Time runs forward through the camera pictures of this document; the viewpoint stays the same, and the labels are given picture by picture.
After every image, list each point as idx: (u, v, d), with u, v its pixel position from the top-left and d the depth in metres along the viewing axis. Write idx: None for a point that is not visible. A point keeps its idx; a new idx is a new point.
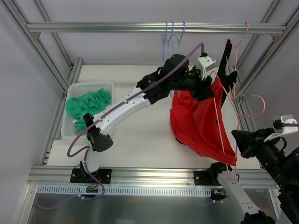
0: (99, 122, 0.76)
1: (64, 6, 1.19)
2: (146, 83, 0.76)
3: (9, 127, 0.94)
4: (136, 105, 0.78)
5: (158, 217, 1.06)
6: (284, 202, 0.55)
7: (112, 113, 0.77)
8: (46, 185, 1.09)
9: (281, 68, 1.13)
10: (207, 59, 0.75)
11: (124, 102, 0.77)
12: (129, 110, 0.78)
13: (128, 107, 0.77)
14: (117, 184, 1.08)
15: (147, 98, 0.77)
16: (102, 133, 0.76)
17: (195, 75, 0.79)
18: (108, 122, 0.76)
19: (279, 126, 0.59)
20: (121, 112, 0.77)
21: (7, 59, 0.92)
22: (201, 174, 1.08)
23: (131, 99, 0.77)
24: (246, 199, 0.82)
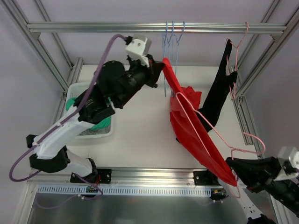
0: (37, 147, 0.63)
1: (64, 5, 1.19)
2: (83, 101, 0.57)
3: (9, 127, 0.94)
4: (73, 128, 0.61)
5: (158, 217, 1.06)
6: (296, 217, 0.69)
7: (49, 137, 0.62)
8: (47, 185, 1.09)
9: (281, 68, 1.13)
10: (137, 45, 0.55)
11: (59, 126, 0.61)
12: (66, 133, 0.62)
13: (64, 130, 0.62)
14: (117, 184, 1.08)
15: (83, 119, 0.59)
16: (42, 157, 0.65)
17: (137, 67, 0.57)
18: (45, 147, 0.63)
19: (291, 171, 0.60)
20: (57, 136, 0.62)
21: (6, 59, 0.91)
22: (201, 174, 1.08)
23: (66, 121, 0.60)
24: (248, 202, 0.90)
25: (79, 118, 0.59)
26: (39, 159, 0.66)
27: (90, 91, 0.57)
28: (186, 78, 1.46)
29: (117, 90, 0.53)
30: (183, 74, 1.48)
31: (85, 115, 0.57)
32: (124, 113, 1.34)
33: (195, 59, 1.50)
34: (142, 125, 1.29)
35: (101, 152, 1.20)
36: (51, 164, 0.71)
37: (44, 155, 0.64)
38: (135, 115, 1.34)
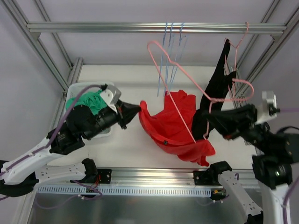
0: (6, 173, 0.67)
1: (64, 6, 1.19)
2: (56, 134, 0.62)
3: (9, 127, 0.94)
4: (43, 158, 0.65)
5: (158, 217, 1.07)
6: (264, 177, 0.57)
7: (18, 165, 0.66)
8: (45, 185, 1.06)
9: (281, 69, 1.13)
10: (107, 95, 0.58)
11: (30, 155, 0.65)
12: (35, 163, 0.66)
13: (34, 160, 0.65)
14: (117, 184, 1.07)
15: (54, 152, 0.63)
16: (10, 183, 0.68)
17: (107, 111, 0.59)
18: (13, 173, 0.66)
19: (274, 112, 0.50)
20: (27, 164, 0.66)
21: (6, 59, 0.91)
22: (201, 174, 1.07)
23: (36, 152, 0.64)
24: (247, 199, 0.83)
25: (49, 151, 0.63)
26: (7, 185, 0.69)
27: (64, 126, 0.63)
28: (186, 78, 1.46)
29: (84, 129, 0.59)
30: (183, 74, 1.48)
31: (57, 148, 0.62)
32: None
33: (195, 59, 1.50)
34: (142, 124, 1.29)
35: (101, 152, 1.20)
36: (17, 189, 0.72)
37: (11, 181, 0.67)
38: (135, 115, 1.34)
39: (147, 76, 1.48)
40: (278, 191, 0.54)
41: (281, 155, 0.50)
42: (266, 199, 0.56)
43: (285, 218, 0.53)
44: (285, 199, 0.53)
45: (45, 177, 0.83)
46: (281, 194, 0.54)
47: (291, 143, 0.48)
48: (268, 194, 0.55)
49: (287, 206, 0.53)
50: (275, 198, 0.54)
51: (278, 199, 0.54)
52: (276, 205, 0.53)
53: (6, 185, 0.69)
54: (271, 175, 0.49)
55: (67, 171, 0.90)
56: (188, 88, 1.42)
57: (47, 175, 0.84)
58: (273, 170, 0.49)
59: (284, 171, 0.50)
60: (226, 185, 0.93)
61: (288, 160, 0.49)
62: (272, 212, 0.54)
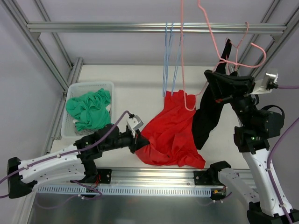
0: (24, 170, 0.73)
1: (64, 6, 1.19)
2: (83, 144, 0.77)
3: (9, 127, 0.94)
4: (67, 161, 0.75)
5: (158, 217, 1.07)
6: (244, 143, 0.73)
7: (42, 164, 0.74)
8: (46, 185, 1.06)
9: (280, 68, 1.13)
10: (133, 121, 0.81)
11: (56, 157, 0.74)
12: (59, 165, 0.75)
13: (59, 162, 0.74)
14: (117, 184, 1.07)
15: (80, 158, 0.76)
16: (25, 180, 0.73)
17: (128, 133, 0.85)
18: (33, 171, 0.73)
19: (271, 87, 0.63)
20: (51, 165, 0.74)
21: (6, 59, 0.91)
22: (201, 174, 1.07)
23: (63, 155, 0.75)
24: (247, 189, 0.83)
25: (76, 156, 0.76)
26: (22, 182, 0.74)
27: (91, 138, 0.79)
28: (186, 78, 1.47)
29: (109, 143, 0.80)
30: (183, 74, 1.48)
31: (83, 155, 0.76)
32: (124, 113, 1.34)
33: (195, 59, 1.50)
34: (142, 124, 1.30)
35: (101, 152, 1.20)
36: (24, 189, 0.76)
37: (29, 178, 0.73)
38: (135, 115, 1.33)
39: (147, 76, 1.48)
40: (259, 156, 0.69)
41: (259, 129, 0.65)
42: (253, 167, 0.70)
43: (272, 180, 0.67)
44: (267, 162, 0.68)
45: (44, 178, 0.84)
46: (263, 158, 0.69)
47: (269, 121, 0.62)
48: (253, 162, 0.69)
49: (270, 168, 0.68)
50: (259, 163, 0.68)
51: (261, 164, 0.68)
52: (261, 168, 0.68)
53: (20, 183, 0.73)
54: (248, 142, 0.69)
55: (66, 171, 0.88)
56: (188, 88, 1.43)
57: (45, 176, 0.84)
58: (249, 138, 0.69)
59: (259, 138, 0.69)
60: (225, 178, 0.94)
61: (266, 134, 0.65)
62: (260, 177, 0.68)
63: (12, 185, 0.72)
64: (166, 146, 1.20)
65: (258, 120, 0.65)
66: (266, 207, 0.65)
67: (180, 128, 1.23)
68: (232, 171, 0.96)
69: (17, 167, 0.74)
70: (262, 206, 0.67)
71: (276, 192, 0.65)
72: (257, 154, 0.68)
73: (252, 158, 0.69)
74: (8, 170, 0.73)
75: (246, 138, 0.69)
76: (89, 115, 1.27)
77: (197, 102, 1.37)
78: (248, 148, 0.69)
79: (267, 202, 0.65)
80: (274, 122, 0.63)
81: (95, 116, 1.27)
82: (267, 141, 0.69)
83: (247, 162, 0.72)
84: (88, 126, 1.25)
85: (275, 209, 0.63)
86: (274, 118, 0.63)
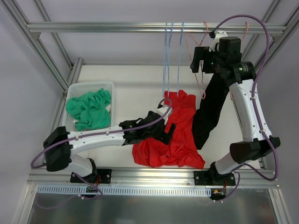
0: (74, 140, 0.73)
1: (64, 6, 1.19)
2: (127, 126, 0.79)
3: (9, 126, 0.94)
4: (113, 140, 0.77)
5: (159, 217, 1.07)
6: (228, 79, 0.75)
7: (90, 137, 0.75)
8: (46, 185, 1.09)
9: (280, 69, 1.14)
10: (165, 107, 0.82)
11: (106, 133, 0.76)
12: (106, 142, 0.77)
13: (107, 138, 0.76)
14: (117, 184, 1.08)
15: (126, 138, 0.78)
16: (72, 151, 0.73)
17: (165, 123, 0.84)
18: (83, 143, 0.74)
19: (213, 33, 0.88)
20: (98, 140, 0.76)
21: (5, 59, 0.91)
22: (201, 174, 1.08)
23: (111, 132, 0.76)
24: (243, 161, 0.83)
25: (123, 136, 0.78)
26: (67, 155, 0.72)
27: (134, 122, 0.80)
28: (186, 78, 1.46)
29: (152, 131, 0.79)
30: (183, 74, 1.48)
31: (128, 137, 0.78)
32: (124, 113, 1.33)
33: None
34: None
35: (101, 152, 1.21)
36: (64, 164, 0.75)
37: (77, 148, 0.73)
38: (135, 115, 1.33)
39: (147, 76, 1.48)
40: (245, 87, 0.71)
41: (227, 48, 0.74)
42: (241, 102, 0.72)
43: (255, 107, 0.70)
44: (252, 91, 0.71)
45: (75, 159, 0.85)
46: (249, 89, 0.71)
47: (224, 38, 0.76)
48: (239, 92, 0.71)
49: (254, 97, 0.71)
50: (244, 93, 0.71)
51: (246, 94, 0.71)
52: (246, 97, 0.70)
53: (68, 153, 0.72)
54: (235, 69, 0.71)
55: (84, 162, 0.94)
56: (188, 88, 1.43)
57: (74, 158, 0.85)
58: (236, 66, 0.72)
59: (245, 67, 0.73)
60: (221, 161, 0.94)
61: (235, 47, 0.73)
62: (246, 108, 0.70)
63: (62, 150, 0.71)
64: (166, 145, 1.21)
65: (219, 47, 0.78)
66: (247, 134, 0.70)
67: (180, 128, 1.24)
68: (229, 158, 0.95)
69: (67, 136, 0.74)
70: (245, 132, 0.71)
71: (257, 119, 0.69)
72: (242, 83, 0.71)
73: (238, 89, 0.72)
74: (55, 138, 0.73)
75: (233, 66, 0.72)
76: (89, 115, 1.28)
77: (197, 102, 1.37)
78: (235, 74, 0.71)
79: (248, 129, 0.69)
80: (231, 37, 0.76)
81: (95, 116, 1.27)
82: (254, 72, 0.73)
83: (235, 97, 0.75)
84: (88, 126, 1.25)
85: (255, 134, 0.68)
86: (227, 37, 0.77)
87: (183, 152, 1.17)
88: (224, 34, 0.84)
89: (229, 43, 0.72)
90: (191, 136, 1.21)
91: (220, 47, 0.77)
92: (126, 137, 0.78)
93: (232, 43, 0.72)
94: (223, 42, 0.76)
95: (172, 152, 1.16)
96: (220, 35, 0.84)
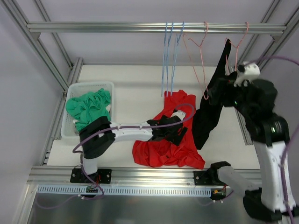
0: (116, 129, 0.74)
1: (64, 6, 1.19)
2: (153, 123, 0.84)
3: (9, 126, 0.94)
4: (143, 135, 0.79)
5: (158, 217, 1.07)
6: (251, 130, 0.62)
7: (129, 129, 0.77)
8: (46, 185, 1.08)
9: (280, 70, 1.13)
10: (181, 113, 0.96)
11: (139, 127, 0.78)
12: (138, 136, 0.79)
13: (139, 133, 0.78)
14: (117, 184, 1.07)
15: (153, 135, 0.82)
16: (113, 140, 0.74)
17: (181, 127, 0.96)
18: (123, 134, 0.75)
19: (242, 69, 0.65)
20: (133, 133, 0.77)
21: (5, 59, 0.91)
22: (201, 174, 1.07)
23: (145, 127, 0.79)
24: (245, 184, 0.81)
25: (152, 132, 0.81)
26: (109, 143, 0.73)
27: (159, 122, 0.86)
28: (186, 78, 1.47)
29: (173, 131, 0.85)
30: (183, 74, 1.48)
31: (155, 133, 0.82)
32: (125, 113, 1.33)
33: (195, 59, 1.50)
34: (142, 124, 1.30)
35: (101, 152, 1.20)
36: (103, 150, 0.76)
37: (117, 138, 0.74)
38: (135, 115, 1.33)
39: (147, 76, 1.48)
40: (276, 149, 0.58)
41: (258, 97, 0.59)
42: (265, 166, 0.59)
43: (283, 176, 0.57)
44: (281, 157, 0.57)
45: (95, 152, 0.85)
46: (278, 153, 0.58)
47: (255, 83, 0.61)
48: (266, 155, 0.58)
49: (284, 164, 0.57)
50: (273, 157, 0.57)
51: (275, 159, 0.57)
52: (274, 164, 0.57)
53: (111, 141, 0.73)
54: (266, 128, 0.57)
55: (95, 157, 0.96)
56: (188, 88, 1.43)
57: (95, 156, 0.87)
58: (266, 124, 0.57)
59: (279, 127, 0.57)
60: (224, 173, 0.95)
61: (268, 100, 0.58)
62: (272, 178, 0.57)
63: (104, 139, 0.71)
64: (166, 145, 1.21)
65: (248, 92, 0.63)
66: (267, 200, 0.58)
67: None
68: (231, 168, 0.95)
69: (108, 126, 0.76)
70: (265, 197, 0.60)
71: (283, 189, 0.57)
72: (272, 147, 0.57)
73: (266, 151, 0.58)
74: (100, 126, 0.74)
75: (264, 124, 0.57)
76: (90, 115, 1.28)
77: (197, 102, 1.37)
78: (266, 136, 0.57)
79: (270, 198, 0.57)
80: (266, 85, 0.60)
81: (95, 116, 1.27)
82: (288, 134, 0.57)
83: (259, 152, 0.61)
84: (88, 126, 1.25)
85: (278, 205, 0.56)
86: (260, 82, 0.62)
87: (183, 151, 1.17)
88: (256, 71, 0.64)
89: (263, 95, 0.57)
90: (189, 137, 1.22)
91: (250, 94, 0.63)
92: (153, 135, 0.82)
93: (266, 95, 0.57)
94: (253, 89, 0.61)
95: (172, 152, 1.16)
96: (250, 73, 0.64)
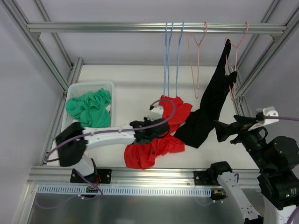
0: (90, 136, 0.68)
1: (64, 6, 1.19)
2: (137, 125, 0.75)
3: (9, 126, 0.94)
4: (124, 138, 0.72)
5: (158, 217, 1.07)
6: (263, 186, 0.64)
7: (105, 134, 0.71)
8: (46, 185, 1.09)
9: (280, 70, 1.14)
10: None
11: (118, 131, 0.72)
12: (117, 140, 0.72)
13: (118, 137, 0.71)
14: (117, 184, 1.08)
15: (137, 138, 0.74)
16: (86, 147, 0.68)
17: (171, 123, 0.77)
18: (98, 139, 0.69)
19: (261, 118, 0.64)
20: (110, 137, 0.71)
21: (5, 59, 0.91)
22: (201, 174, 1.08)
23: (123, 130, 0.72)
24: (245, 202, 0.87)
25: (134, 135, 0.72)
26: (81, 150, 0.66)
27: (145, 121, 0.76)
28: (186, 78, 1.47)
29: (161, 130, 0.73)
30: (183, 74, 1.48)
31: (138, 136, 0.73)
32: (125, 112, 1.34)
33: (195, 59, 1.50)
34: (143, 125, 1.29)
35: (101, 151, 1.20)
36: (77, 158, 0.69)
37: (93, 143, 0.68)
38: (135, 115, 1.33)
39: (147, 76, 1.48)
40: (285, 211, 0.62)
41: (280, 161, 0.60)
42: (272, 215, 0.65)
43: None
44: (289, 218, 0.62)
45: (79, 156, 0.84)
46: (287, 214, 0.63)
47: (278, 143, 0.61)
48: (275, 214, 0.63)
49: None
50: (280, 217, 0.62)
51: (282, 218, 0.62)
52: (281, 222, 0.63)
53: (84, 149, 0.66)
54: (281, 194, 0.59)
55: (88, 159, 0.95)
56: (188, 88, 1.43)
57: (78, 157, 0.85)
58: (282, 190, 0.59)
59: (295, 194, 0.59)
60: (222, 184, 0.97)
61: (290, 166, 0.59)
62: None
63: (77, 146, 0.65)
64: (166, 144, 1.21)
65: (269, 150, 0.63)
66: None
67: None
68: (231, 175, 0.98)
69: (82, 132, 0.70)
70: None
71: None
72: (283, 210, 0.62)
73: (275, 211, 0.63)
74: (72, 133, 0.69)
75: (279, 190, 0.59)
76: (90, 115, 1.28)
77: (197, 102, 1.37)
78: (279, 202, 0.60)
79: None
80: (289, 150, 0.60)
81: (95, 116, 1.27)
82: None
83: (267, 206, 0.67)
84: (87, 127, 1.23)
85: None
86: (285, 143, 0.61)
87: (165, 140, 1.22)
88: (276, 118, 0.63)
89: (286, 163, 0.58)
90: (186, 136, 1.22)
91: (270, 154, 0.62)
92: (135, 137, 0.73)
93: (289, 164, 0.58)
94: (276, 153, 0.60)
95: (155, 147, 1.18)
96: (270, 121, 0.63)
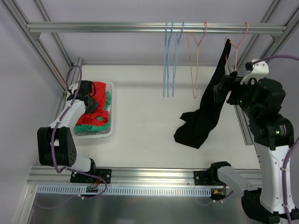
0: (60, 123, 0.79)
1: (65, 6, 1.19)
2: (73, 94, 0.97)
3: (9, 126, 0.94)
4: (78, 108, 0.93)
5: (158, 216, 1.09)
6: (255, 130, 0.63)
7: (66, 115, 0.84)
8: (46, 185, 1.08)
9: (280, 70, 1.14)
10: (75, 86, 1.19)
11: (69, 107, 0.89)
12: (75, 112, 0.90)
13: (74, 109, 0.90)
14: (117, 184, 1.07)
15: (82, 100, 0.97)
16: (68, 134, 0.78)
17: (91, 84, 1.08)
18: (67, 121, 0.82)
19: (249, 66, 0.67)
20: (72, 113, 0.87)
21: (7, 59, 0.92)
22: (201, 174, 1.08)
23: (73, 103, 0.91)
24: (245, 183, 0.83)
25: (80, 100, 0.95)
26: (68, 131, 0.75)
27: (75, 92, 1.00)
28: (186, 78, 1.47)
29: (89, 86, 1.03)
30: (183, 75, 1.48)
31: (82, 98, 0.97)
32: (125, 113, 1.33)
33: (195, 59, 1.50)
34: (144, 126, 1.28)
35: (101, 151, 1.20)
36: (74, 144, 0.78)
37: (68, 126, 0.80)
38: (135, 114, 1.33)
39: (147, 76, 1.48)
40: (278, 153, 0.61)
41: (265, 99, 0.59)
42: (266, 162, 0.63)
43: (284, 180, 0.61)
44: (284, 161, 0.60)
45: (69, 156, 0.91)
46: (281, 157, 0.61)
47: (262, 82, 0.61)
48: (269, 158, 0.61)
49: (286, 168, 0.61)
50: (275, 160, 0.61)
51: (277, 162, 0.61)
52: (276, 166, 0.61)
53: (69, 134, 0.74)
54: (270, 132, 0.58)
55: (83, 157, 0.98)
56: (188, 88, 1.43)
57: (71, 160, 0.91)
58: (272, 127, 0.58)
59: (284, 130, 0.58)
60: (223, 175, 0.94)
61: (274, 101, 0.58)
62: (272, 174, 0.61)
63: (62, 135, 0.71)
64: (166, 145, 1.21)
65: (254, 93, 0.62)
66: (266, 197, 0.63)
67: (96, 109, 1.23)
68: (231, 169, 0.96)
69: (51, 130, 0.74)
70: (266, 189, 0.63)
71: (283, 190, 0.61)
72: (275, 150, 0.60)
73: (268, 154, 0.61)
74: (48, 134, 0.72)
75: (268, 126, 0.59)
76: None
77: (196, 102, 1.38)
78: (270, 139, 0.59)
79: (268, 197, 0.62)
80: (273, 86, 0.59)
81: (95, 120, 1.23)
82: (292, 137, 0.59)
83: (262, 157, 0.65)
84: (88, 128, 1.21)
85: (277, 206, 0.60)
86: (268, 82, 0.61)
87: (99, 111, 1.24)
88: (265, 68, 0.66)
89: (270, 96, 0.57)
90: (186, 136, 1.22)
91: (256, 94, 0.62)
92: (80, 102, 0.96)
93: (274, 97, 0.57)
94: (261, 92, 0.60)
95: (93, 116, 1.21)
96: (258, 69, 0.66)
